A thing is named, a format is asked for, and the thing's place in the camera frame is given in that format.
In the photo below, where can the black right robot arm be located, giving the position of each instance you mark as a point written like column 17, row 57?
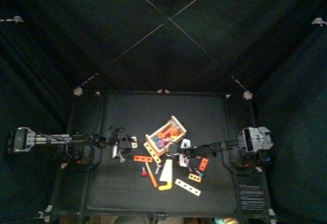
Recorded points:
column 256, row 138

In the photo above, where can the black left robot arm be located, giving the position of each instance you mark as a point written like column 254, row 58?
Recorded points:
column 56, row 138

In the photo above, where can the short yellow toy plank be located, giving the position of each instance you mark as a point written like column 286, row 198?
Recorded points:
column 134, row 142
column 194, row 177

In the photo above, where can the grey toy bolt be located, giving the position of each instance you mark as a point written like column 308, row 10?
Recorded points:
column 124, row 160

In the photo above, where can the orange toy plank with holes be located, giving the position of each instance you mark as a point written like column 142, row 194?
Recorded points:
column 144, row 158
column 204, row 164

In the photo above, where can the orange toy piece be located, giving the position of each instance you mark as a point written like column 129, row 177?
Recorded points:
column 173, row 134

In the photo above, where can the wooden toy toolbox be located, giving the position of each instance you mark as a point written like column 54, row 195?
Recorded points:
column 180, row 129

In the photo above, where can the blue toy bolt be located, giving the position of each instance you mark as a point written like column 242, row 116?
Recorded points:
column 200, row 173

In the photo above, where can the purple toy piece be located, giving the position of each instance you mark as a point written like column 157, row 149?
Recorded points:
column 160, row 143

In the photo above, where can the long yellow toy plank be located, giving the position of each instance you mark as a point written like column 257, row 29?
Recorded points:
column 153, row 153

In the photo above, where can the small grey toy screw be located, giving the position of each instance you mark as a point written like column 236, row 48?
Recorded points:
column 158, row 168

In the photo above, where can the long cream toy plank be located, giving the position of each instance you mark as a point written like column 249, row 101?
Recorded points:
column 188, row 187

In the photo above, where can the black cloth curtain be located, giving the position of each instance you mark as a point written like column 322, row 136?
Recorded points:
column 164, row 62

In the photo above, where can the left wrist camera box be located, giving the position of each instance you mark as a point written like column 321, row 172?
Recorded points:
column 120, row 132

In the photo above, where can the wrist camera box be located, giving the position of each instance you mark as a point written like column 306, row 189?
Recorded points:
column 174, row 148
column 120, row 132

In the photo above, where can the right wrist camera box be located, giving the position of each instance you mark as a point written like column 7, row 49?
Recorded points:
column 174, row 148

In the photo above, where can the metal frame corner bracket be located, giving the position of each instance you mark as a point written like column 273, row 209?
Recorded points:
column 162, row 91
column 248, row 94
column 16, row 19
column 78, row 91
column 318, row 21

